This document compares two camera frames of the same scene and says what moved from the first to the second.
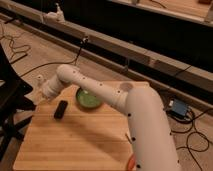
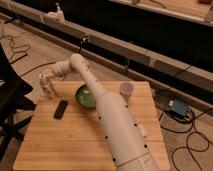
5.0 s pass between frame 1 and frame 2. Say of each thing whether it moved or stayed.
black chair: stayed
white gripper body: moved
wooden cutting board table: stayed
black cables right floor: stayed
